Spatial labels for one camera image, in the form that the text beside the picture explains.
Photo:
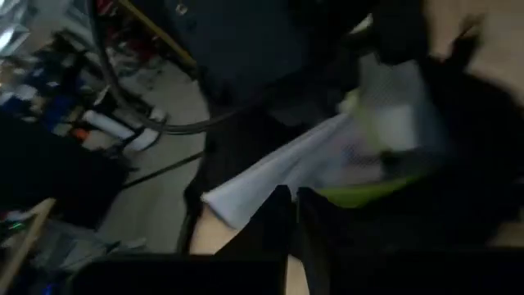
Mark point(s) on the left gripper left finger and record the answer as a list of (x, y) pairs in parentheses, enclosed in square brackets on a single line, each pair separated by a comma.
[(184, 274)]

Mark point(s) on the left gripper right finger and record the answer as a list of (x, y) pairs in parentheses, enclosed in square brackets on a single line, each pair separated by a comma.
[(368, 274)]

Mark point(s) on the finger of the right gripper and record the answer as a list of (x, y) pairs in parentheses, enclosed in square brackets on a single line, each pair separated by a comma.
[(399, 33)]

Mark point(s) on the white mesh pouch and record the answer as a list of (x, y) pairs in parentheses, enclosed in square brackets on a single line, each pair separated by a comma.
[(307, 164)]

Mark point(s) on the large black partition curtain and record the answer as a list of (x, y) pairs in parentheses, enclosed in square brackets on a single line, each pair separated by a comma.
[(245, 41)]

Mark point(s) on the white cylindrical object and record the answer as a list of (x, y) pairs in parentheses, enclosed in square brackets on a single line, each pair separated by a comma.
[(110, 127)]

